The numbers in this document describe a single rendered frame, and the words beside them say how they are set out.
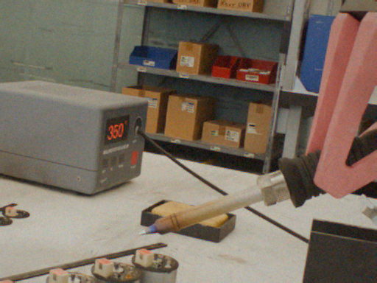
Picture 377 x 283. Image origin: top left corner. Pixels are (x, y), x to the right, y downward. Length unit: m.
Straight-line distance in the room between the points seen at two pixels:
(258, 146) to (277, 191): 4.25
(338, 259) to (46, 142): 0.36
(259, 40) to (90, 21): 1.37
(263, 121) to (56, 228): 3.98
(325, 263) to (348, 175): 0.14
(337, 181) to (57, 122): 0.42
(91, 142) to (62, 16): 5.02
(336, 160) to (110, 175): 0.43
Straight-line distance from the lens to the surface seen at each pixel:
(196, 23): 5.17
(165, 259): 0.38
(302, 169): 0.33
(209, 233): 0.62
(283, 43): 2.29
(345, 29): 0.35
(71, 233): 0.60
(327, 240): 0.46
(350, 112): 0.32
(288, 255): 0.62
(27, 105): 0.72
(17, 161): 0.74
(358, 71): 0.31
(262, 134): 4.57
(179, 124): 4.76
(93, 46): 5.54
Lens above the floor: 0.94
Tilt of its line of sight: 12 degrees down
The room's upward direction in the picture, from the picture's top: 6 degrees clockwise
